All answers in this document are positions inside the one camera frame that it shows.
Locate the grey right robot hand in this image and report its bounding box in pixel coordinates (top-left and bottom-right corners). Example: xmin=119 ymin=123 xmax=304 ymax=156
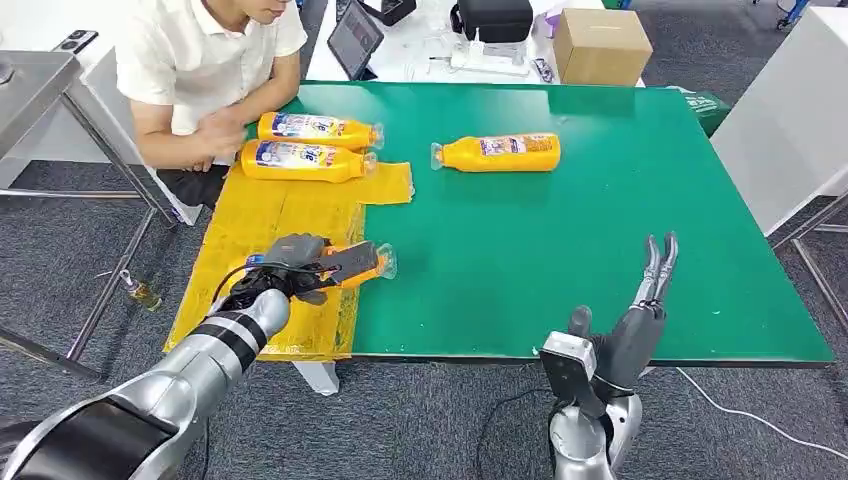
xmin=567 ymin=231 xmax=680 ymax=399

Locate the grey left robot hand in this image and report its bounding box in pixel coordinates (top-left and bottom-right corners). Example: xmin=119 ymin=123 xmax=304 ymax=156
xmin=264 ymin=232 xmax=343 ymax=308

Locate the orange drink bottle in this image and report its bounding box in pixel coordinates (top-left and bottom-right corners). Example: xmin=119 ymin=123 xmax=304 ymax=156
xmin=256 ymin=110 xmax=386 ymax=152
xmin=244 ymin=241 xmax=399 ymax=293
xmin=239 ymin=138 xmax=379 ymax=185
xmin=429 ymin=133 xmax=562 ymax=174

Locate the green table mat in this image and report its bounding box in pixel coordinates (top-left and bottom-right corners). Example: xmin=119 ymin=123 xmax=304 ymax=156
xmin=245 ymin=80 xmax=835 ymax=367

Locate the white table leg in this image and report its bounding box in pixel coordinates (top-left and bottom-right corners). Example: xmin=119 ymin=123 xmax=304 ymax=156
xmin=290 ymin=360 xmax=341 ymax=397

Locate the small glass bottle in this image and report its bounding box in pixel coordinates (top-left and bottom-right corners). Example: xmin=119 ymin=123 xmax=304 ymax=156
xmin=117 ymin=268 xmax=164 ymax=314

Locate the person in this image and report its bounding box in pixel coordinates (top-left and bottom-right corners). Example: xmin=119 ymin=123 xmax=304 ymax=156
xmin=115 ymin=0 xmax=310 ymax=211

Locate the black tablet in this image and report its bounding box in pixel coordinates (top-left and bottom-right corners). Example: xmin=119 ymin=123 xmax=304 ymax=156
xmin=327 ymin=0 xmax=386 ymax=83

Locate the white cluttered desk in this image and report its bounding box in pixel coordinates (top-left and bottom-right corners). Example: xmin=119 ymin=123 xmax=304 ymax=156
xmin=305 ymin=0 xmax=647 ymax=89

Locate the green bag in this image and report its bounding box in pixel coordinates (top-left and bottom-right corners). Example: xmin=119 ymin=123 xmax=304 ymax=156
xmin=669 ymin=86 xmax=733 ymax=139

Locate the black device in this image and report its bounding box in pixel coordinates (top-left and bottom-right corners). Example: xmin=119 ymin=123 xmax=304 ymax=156
xmin=362 ymin=0 xmax=419 ymax=28

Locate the white flat box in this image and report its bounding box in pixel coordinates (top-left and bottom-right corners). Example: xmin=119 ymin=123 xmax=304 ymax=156
xmin=429 ymin=40 xmax=533 ymax=79

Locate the white table with steel legs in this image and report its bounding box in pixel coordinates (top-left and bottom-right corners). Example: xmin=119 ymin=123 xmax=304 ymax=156
xmin=708 ymin=6 xmax=848 ymax=339

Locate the brown cardboard box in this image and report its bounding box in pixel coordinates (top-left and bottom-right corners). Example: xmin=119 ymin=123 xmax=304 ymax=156
xmin=552 ymin=7 xmax=655 ymax=88

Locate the steel bench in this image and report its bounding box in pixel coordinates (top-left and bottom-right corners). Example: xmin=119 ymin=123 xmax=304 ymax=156
xmin=0 ymin=50 xmax=180 ymax=384

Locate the black carry bag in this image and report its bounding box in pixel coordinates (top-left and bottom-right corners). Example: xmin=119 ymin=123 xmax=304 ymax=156
xmin=449 ymin=0 xmax=535 ymax=45

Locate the purple packet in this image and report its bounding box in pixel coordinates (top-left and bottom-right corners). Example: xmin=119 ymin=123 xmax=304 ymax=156
xmin=529 ymin=10 xmax=563 ymax=85

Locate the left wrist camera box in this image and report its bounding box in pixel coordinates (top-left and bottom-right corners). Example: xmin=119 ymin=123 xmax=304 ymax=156
xmin=323 ymin=240 xmax=383 ymax=288

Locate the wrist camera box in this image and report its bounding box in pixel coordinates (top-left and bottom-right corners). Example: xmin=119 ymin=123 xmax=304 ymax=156
xmin=539 ymin=330 xmax=608 ymax=420
xmin=323 ymin=240 xmax=383 ymax=288

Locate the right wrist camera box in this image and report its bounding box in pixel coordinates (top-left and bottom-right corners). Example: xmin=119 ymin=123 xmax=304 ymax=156
xmin=539 ymin=330 xmax=608 ymax=420

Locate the white floor cable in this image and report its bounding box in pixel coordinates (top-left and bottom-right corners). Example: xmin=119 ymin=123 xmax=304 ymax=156
xmin=674 ymin=366 xmax=848 ymax=462

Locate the black floor cable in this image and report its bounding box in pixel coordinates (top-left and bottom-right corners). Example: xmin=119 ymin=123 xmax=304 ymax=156
xmin=474 ymin=388 xmax=554 ymax=480

